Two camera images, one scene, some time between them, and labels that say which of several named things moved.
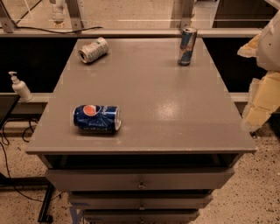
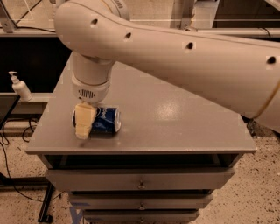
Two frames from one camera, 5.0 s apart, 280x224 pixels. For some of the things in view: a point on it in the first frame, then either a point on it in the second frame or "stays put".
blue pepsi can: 97,118 stays put
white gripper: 269,48 → 91,92
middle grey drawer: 141,201 stays put
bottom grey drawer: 140,216 stays put
